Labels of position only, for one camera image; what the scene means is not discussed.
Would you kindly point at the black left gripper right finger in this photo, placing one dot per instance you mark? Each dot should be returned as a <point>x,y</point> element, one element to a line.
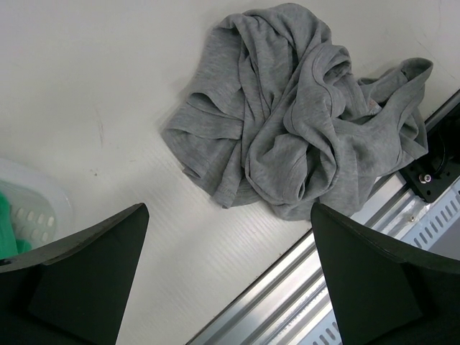
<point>381,284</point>

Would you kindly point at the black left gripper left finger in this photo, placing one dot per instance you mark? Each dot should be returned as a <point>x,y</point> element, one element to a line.
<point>73,290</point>

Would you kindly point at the green tank top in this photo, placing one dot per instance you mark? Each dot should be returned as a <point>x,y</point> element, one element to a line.
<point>10,245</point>

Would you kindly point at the grey tank top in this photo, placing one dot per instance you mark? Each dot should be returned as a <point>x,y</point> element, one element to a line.
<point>275,114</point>

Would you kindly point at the white plastic basket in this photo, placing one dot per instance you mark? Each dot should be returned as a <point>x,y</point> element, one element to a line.
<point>40,210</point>

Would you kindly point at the aluminium frame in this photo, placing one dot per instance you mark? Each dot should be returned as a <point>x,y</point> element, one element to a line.
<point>387,275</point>

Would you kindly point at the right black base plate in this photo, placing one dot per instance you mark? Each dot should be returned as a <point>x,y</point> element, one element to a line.
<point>429,176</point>

